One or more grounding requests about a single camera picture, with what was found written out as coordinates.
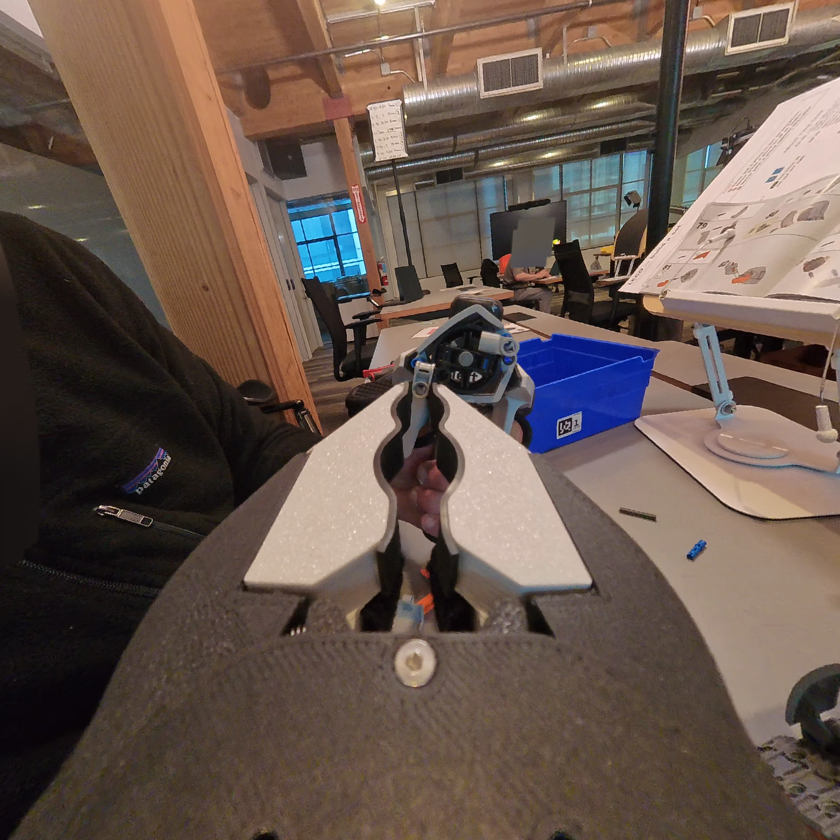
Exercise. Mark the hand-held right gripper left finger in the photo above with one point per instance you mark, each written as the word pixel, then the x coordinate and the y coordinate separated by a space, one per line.
pixel 328 525

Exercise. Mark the instruction booklet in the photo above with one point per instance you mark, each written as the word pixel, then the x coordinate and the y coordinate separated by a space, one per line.
pixel 761 210

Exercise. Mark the person's left hand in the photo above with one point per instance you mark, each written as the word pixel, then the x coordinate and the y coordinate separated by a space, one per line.
pixel 423 496

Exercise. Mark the black office chair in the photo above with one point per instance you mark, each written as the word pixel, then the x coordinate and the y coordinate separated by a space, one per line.
pixel 328 322
pixel 574 282

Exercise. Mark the small black toy pin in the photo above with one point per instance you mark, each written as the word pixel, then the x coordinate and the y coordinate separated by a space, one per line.
pixel 637 513

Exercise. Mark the white hanging sign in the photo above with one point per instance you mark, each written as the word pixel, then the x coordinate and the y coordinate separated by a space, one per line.
pixel 389 131

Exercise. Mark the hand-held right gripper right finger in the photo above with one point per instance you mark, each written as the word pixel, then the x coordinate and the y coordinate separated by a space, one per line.
pixel 519 525

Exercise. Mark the small blue toy pin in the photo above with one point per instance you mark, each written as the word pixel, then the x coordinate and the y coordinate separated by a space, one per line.
pixel 697 549

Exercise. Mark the wide wooden post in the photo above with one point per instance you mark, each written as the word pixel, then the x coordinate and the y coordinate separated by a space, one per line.
pixel 158 158

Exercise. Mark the silver air duct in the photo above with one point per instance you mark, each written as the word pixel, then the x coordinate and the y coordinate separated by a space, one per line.
pixel 578 72

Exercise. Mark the blue plastic bin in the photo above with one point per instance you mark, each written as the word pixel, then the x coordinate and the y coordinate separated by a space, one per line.
pixel 591 387

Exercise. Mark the wooden office table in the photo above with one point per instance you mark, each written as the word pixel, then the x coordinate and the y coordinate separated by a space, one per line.
pixel 420 302

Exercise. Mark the grey orange tracked toy robot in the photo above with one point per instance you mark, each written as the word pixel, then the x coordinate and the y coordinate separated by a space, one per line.
pixel 820 709

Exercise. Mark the grey toy wheel frame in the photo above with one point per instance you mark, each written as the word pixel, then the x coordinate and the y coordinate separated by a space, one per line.
pixel 462 319

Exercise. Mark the black chair armrest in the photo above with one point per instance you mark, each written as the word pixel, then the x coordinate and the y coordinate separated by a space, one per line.
pixel 269 394

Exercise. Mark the black metal pole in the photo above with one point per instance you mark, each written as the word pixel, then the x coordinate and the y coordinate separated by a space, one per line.
pixel 670 118

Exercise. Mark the white book stand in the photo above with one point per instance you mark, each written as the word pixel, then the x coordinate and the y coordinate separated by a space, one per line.
pixel 748 473

